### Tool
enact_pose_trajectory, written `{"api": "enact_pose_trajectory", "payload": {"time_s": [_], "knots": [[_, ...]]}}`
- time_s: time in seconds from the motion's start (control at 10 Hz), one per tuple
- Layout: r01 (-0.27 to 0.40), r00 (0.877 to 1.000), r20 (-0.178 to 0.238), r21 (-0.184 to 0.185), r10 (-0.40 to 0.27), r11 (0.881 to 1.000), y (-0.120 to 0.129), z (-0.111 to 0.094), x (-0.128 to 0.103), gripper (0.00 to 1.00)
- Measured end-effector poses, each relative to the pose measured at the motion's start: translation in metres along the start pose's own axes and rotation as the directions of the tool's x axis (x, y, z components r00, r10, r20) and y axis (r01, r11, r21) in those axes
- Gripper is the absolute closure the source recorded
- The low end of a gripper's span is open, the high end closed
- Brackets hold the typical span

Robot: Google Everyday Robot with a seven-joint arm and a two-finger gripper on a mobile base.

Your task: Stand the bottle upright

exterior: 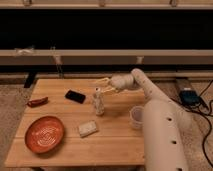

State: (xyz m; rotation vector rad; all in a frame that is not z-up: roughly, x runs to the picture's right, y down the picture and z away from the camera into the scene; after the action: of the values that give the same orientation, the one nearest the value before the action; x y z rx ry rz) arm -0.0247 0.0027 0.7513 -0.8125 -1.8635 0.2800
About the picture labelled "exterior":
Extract orange ribbed bowl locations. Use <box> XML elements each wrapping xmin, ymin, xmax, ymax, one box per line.
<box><xmin>25</xmin><ymin>116</ymin><xmax>65</xmax><ymax>154</ymax></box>

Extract wooden table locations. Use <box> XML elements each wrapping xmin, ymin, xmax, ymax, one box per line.
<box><xmin>5</xmin><ymin>79</ymin><xmax>145</xmax><ymax>167</ymax></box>

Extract black phone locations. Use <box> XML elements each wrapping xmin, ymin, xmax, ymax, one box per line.
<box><xmin>65</xmin><ymin>90</ymin><xmax>86</xmax><ymax>104</ymax></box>

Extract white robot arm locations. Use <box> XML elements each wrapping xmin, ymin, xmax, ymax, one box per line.
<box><xmin>96</xmin><ymin>68</ymin><xmax>189</xmax><ymax>171</ymax></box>

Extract translucent plastic cup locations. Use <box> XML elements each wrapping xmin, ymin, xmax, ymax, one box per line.
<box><xmin>129</xmin><ymin>106</ymin><xmax>143</xmax><ymax>130</ymax></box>

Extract black cable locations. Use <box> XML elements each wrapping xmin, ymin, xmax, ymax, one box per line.
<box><xmin>170</xmin><ymin>79</ymin><xmax>213</xmax><ymax>168</ymax></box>

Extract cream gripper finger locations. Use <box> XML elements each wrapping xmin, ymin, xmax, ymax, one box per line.
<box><xmin>95</xmin><ymin>77</ymin><xmax>110</xmax><ymax>84</ymax></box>
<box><xmin>101</xmin><ymin>86</ymin><xmax>117</xmax><ymax>93</ymax></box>

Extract small white bottle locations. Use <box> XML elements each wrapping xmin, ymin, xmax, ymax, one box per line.
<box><xmin>93</xmin><ymin>88</ymin><xmax>104</xmax><ymax>116</ymax></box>

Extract red chili pepper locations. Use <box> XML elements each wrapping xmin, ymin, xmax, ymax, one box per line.
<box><xmin>27</xmin><ymin>97</ymin><xmax>48</xmax><ymax>108</ymax></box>

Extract white sponge block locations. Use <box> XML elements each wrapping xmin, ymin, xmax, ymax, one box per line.
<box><xmin>78</xmin><ymin>121</ymin><xmax>98</xmax><ymax>137</ymax></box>

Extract blue power box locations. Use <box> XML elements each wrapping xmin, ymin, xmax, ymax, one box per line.
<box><xmin>179</xmin><ymin>89</ymin><xmax>199</xmax><ymax>106</ymax></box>

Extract long beige rail shelf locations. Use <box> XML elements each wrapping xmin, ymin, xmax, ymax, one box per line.
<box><xmin>0</xmin><ymin>49</ymin><xmax>213</xmax><ymax>65</ymax></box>

